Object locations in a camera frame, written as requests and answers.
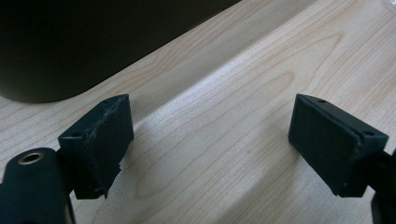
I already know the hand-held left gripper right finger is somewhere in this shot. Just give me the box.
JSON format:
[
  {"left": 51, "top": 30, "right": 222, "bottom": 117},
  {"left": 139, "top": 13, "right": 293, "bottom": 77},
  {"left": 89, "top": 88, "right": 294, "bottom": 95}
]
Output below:
[{"left": 288, "top": 92, "right": 389, "bottom": 198}]

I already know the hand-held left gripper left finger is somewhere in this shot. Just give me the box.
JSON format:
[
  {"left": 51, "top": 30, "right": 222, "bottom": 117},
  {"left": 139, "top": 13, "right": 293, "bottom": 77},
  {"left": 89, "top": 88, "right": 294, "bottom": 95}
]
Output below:
[{"left": 57, "top": 93, "right": 135, "bottom": 201}]

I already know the dark brown divided box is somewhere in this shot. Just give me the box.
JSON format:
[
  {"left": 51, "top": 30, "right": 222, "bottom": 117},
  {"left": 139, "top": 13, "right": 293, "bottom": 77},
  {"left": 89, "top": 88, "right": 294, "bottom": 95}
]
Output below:
[{"left": 0, "top": 0, "right": 242, "bottom": 104}]

